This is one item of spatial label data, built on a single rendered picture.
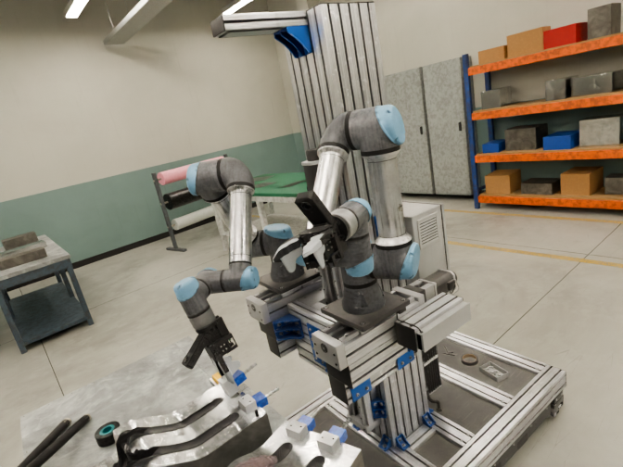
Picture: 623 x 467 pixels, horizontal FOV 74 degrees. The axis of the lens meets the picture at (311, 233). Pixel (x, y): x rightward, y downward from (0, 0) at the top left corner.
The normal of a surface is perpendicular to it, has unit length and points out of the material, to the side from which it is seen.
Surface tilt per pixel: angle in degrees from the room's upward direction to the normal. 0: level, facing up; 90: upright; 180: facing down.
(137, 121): 90
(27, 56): 90
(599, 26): 90
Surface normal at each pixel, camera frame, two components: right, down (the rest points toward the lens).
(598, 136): -0.74, 0.32
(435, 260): 0.58, 0.12
